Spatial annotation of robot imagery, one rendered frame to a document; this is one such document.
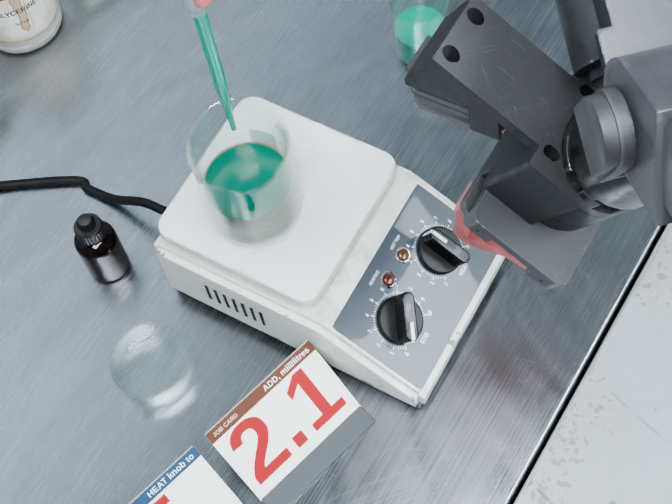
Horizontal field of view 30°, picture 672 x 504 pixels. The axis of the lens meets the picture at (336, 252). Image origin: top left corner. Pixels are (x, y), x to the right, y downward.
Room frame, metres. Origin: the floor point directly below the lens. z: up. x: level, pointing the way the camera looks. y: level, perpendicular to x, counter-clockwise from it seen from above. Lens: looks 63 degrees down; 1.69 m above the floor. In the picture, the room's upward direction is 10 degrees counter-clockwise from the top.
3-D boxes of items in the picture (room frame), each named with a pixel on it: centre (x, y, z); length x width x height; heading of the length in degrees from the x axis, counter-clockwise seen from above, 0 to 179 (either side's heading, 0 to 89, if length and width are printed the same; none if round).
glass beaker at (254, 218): (0.40, 0.04, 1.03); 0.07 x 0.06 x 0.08; 14
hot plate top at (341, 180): (0.41, 0.03, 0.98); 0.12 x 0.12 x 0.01; 51
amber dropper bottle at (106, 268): (0.43, 0.16, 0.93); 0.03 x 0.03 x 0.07
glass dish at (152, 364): (0.34, 0.14, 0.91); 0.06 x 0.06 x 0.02
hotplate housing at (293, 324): (0.40, 0.01, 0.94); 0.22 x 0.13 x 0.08; 51
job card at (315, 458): (0.28, 0.05, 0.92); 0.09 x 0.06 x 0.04; 125
